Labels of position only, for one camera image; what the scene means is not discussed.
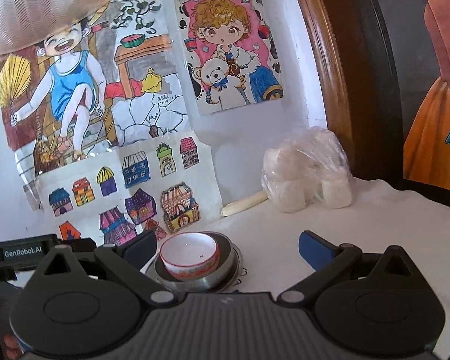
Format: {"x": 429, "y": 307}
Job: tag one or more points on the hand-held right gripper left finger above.
{"x": 142, "y": 249}

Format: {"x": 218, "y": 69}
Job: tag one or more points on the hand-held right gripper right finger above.
{"x": 317, "y": 251}

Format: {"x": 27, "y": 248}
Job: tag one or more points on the white red-rimmed bowl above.
{"x": 189, "y": 253}

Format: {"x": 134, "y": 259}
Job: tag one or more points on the large steel plate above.
{"x": 238, "y": 266}

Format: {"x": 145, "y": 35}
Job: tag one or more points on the steel bowl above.
{"x": 225, "y": 266}

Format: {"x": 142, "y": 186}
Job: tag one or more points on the white printed tablecloth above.
{"x": 285, "y": 228}

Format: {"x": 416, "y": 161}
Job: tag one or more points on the houses drawing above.
{"x": 135, "y": 187}

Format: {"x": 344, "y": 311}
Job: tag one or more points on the plastic bag of white rolls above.
{"x": 303, "y": 172}

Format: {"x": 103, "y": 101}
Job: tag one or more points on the white stick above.
{"x": 243, "y": 204}

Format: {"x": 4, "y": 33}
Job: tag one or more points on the child in blue vest drawing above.
{"x": 78, "y": 93}

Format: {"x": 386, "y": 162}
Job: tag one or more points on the teddy bear drawing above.
{"x": 225, "y": 45}

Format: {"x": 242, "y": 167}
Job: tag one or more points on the white woven object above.
{"x": 41, "y": 3}

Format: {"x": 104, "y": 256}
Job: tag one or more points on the wooden frame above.
{"x": 322, "y": 63}

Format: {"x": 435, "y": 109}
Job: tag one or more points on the orange dress wall poster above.
{"x": 438, "y": 101}

